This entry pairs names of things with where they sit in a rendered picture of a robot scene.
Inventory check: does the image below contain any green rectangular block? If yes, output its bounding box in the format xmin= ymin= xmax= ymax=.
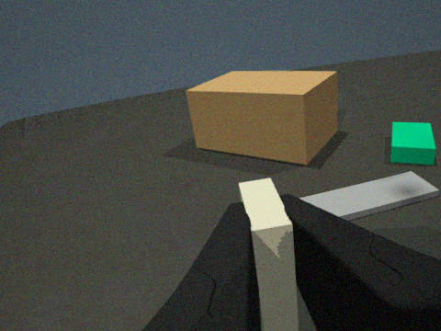
xmin=390 ymin=121 xmax=436 ymax=165

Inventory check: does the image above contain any tan rectangular block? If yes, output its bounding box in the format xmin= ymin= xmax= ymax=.
xmin=187 ymin=70 xmax=338 ymax=165

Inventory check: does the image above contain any beige rectangular block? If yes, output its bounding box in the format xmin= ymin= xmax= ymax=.
xmin=239 ymin=177 xmax=299 ymax=331

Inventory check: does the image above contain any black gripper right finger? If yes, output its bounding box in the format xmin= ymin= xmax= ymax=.
xmin=279 ymin=194 xmax=441 ymax=331

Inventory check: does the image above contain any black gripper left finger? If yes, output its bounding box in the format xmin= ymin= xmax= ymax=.
xmin=141 ymin=202 xmax=261 ymax=331

